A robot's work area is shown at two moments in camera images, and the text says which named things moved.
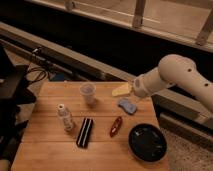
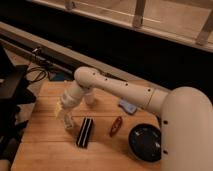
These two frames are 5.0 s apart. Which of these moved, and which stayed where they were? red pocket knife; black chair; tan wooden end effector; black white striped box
Moved: tan wooden end effector
Stayed: black white striped box; black chair; red pocket knife
